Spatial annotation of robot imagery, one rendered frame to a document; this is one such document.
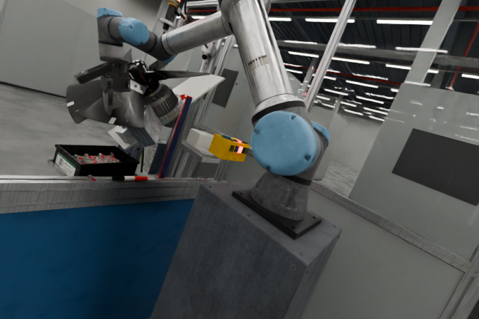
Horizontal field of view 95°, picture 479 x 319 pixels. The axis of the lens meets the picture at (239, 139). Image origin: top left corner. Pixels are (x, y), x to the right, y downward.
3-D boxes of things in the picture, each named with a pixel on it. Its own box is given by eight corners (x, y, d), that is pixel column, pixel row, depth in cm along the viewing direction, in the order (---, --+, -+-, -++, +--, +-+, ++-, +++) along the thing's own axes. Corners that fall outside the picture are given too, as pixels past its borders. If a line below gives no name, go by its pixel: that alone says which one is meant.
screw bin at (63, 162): (110, 160, 95) (115, 145, 94) (135, 177, 88) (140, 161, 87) (49, 162, 75) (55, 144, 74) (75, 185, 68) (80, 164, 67)
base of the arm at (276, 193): (313, 217, 60) (327, 184, 59) (286, 223, 48) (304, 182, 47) (269, 190, 69) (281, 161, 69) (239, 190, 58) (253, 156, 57)
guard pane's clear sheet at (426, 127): (156, 99, 239) (187, 7, 227) (469, 261, 80) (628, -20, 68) (156, 99, 239) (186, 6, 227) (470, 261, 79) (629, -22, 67)
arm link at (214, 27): (279, -1, 69) (162, 43, 90) (267, -28, 59) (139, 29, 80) (281, 33, 67) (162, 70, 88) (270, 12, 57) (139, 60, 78)
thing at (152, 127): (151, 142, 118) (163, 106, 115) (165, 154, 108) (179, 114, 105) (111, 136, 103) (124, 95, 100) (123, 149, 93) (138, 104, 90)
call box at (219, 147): (229, 157, 114) (237, 137, 113) (242, 164, 108) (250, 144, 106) (206, 154, 102) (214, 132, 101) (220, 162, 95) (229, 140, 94)
